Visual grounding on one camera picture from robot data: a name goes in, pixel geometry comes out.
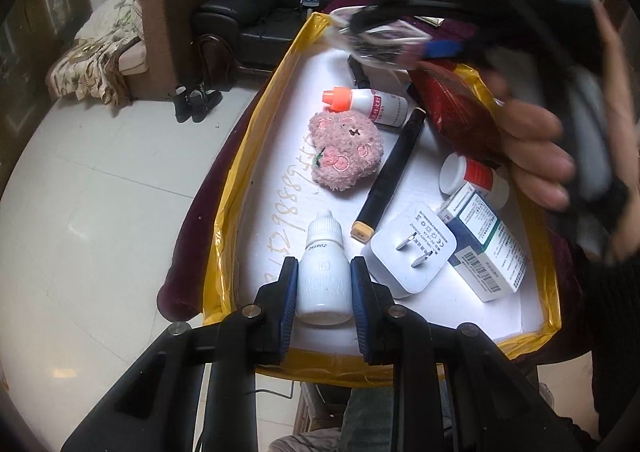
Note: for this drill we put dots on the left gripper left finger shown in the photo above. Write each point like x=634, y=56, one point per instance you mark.
x=278, y=303

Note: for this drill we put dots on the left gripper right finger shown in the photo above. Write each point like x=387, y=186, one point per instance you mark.
x=370, y=302

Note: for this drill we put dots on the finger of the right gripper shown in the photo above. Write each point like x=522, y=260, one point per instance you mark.
x=440, y=49
x=381, y=13

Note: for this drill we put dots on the large white dropper bottle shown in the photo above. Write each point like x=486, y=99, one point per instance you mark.
x=324, y=284

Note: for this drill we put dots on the white power adapter plug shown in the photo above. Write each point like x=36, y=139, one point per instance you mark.
x=407, y=253

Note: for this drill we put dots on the red snack packet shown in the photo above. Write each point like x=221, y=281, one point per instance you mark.
x=461, y=108

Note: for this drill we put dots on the black marker pen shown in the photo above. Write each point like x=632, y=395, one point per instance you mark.
x=387, y=180

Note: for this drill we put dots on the white bottle orange cap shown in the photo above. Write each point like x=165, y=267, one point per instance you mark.
x=382, y=108

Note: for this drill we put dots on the white green medicine box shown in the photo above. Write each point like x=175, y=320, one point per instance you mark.
x=488, y=257

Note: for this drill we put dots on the white pill bottle red label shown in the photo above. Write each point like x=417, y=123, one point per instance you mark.
x=458, y=170

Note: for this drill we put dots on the pink plush toy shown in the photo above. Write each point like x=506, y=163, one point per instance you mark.
x=348, y=147

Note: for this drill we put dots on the clear bag of hair ties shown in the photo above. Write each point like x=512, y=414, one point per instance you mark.
x=398, y=45

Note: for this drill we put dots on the black leather sofa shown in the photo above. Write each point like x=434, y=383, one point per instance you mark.
x=295, y=6

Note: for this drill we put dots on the yellow taped foam box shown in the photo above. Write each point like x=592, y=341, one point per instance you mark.
x=269, y=198

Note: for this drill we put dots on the black shoes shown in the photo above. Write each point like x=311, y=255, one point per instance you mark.
x=195, y=103

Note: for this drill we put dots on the floral patterned cloth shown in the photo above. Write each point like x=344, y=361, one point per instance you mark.
x=90, y=67

